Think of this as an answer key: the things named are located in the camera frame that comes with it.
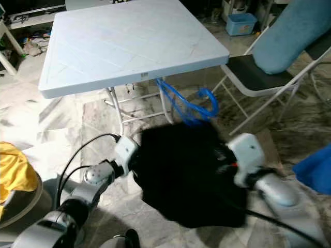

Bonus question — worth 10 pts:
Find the black garment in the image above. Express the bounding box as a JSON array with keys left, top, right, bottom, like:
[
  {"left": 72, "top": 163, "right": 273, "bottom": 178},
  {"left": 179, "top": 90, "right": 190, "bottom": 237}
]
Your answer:
[{"left": 137, "top": 121, "right": 257, "bottom": 229}]

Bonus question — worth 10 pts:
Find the blue plastic hanger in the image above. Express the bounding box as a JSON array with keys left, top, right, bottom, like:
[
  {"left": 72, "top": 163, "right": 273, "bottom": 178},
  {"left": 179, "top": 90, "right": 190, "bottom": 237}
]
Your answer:
[{"left": 155, "top": 77, "right": 219, "bottom": 127}]

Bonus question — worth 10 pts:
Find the yellow shirt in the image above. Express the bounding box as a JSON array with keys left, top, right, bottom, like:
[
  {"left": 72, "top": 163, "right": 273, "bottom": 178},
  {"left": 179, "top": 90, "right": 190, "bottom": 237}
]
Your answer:
[{"left": 0, "top": 142, "right": 42, "bottom": 218}]

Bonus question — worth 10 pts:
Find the white folding chair grey seat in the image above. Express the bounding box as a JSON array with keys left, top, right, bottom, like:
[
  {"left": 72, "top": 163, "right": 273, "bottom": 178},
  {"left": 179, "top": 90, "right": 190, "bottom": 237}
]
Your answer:
[{"left": 212, "top": 31, "right": 331, "bottom": 136}]

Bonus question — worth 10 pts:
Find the metal basin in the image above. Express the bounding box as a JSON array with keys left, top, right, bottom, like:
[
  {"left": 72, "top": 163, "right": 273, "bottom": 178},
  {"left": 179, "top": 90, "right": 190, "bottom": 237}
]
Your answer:
[{"left": 0, "top": 173, "right": 43, "bottom": 228}]

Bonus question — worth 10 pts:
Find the light blue storage bin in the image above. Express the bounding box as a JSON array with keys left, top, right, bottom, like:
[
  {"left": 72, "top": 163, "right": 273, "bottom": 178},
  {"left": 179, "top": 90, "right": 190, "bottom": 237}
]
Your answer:
[{"left": 226, "top": 13, "right": 258, "bottom": 37}]

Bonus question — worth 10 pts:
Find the light blue pillow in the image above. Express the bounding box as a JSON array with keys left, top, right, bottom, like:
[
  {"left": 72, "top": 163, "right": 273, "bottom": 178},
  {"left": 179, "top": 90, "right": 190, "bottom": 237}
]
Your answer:
[{"left": 252, "top": 0, "right": 331, "bottom": 74}]

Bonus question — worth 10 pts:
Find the small white table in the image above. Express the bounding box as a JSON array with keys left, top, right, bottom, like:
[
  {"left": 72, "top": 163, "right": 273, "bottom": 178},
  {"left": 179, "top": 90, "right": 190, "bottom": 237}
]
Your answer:
[{"left": 0, "top": 20, "right": 21, "bottom": 77}]

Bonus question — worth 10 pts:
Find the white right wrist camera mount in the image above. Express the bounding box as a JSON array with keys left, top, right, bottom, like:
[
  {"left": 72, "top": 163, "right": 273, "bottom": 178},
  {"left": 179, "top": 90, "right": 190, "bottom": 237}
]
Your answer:
[{"left": 227, "top": 133, "right": 265, "bottom": 188}]

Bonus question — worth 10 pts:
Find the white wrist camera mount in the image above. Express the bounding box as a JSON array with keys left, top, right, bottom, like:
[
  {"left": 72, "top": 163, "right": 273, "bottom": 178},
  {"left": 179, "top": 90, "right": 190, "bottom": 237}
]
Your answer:
[
  {"left": 227, "top": 133, "right": 265, "bottom": 188},
  {"left": 113, "top": 135, "right": 140, "bottom": 176}
]

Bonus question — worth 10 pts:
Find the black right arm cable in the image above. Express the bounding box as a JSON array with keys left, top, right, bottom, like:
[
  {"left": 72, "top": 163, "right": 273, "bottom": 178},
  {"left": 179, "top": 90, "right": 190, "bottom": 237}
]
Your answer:
[{"left": 233, "top": 204, "right": 324, "bottom": 248}]

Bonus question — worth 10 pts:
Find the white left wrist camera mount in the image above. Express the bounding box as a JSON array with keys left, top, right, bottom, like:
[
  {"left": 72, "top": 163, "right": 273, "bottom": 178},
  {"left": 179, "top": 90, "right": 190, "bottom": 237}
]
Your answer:
[{"left": 113, "top": 135, "right": 140, "bottom": 176}]

